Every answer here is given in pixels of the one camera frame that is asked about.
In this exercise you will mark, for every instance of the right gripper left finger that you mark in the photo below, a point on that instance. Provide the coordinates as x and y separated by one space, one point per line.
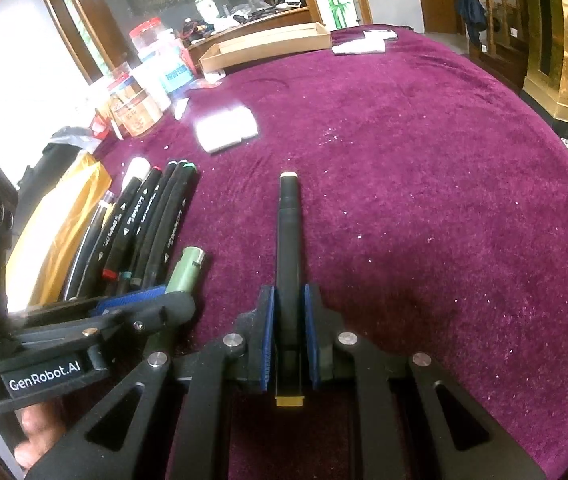
256 327

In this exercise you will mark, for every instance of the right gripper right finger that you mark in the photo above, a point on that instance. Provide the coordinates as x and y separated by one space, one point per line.
322 326

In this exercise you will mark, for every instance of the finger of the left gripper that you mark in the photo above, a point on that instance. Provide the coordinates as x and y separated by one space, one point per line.
127 299

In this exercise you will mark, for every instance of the black marker yellow cap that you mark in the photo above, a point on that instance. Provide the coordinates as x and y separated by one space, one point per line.
290 339

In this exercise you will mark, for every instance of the black marker green cap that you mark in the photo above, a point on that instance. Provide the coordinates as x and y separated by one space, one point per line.
169 224

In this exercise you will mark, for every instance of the green lighter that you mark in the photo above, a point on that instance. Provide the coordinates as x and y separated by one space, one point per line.
186 272

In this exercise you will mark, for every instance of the black marker light-blue cap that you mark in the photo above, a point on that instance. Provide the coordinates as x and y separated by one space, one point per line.
131 256

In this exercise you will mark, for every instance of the black marker red cap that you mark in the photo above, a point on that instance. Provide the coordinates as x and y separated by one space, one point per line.
129 226

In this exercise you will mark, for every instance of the left hand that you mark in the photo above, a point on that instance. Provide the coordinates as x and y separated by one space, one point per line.
43 425

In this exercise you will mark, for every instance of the yellow box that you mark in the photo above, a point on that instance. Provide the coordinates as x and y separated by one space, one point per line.
41 259

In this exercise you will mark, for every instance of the white tube orange cap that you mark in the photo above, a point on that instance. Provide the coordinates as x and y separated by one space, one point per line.
135 172

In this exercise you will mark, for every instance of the maroon tablecloth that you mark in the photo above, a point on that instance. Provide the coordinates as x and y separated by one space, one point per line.
435 210

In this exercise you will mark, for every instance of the toothpick jar orange label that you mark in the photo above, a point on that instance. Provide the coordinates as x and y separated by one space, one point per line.
138 114

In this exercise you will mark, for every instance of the clear jar red lid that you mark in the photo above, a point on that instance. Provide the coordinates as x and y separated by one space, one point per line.
151 37

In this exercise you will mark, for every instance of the cardboard tray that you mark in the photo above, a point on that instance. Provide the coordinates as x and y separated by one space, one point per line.
270 43

